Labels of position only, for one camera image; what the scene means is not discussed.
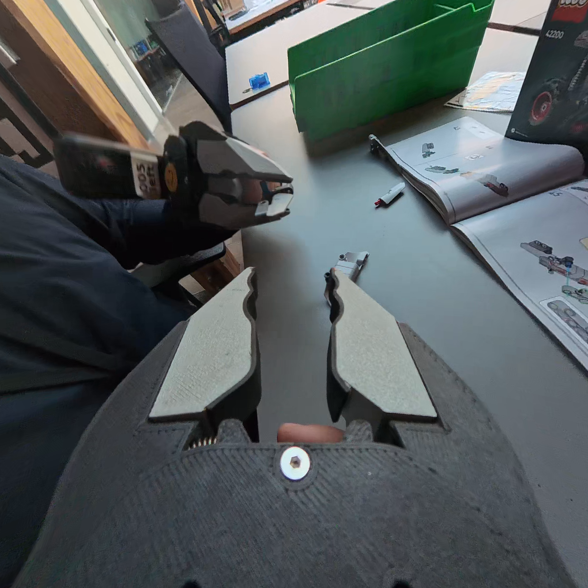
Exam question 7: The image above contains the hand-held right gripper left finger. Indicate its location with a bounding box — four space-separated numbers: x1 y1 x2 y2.
148 266 262 435

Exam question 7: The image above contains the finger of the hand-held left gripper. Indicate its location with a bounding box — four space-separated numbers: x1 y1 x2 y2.
215 135 295 184
201 177 265 230

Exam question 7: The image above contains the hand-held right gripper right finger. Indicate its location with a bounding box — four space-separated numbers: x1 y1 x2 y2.
325 269 438 439

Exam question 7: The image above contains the small grey lego piece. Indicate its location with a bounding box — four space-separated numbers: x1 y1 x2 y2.
254 183 295 217

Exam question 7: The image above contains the grey lego assembly blue pin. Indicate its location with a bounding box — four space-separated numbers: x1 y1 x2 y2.
324 251 369 309

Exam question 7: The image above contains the person's left forearm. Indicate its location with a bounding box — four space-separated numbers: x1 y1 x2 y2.
89 197 242 269

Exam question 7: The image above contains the white lego piece red pin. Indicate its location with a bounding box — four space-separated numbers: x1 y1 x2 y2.
374 182 406 208

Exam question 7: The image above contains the open lego instruction booklet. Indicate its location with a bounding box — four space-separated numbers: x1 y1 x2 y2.
383 116 588 372

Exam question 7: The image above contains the black lego box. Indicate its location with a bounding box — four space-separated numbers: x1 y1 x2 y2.
505 0 588 152

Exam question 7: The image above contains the person's right hand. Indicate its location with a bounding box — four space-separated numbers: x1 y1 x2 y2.
277 423 345 444

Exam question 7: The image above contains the black office chair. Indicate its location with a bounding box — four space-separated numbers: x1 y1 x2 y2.
145 0 233 134

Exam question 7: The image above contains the person's dark blue clothing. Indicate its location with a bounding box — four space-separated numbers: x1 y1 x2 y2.
0 155 196 588

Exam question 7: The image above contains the wooden workbench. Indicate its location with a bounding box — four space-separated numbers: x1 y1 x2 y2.
225 0 331 35

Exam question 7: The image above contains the green plastic bin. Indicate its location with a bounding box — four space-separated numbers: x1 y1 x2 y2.
288 0 496 142

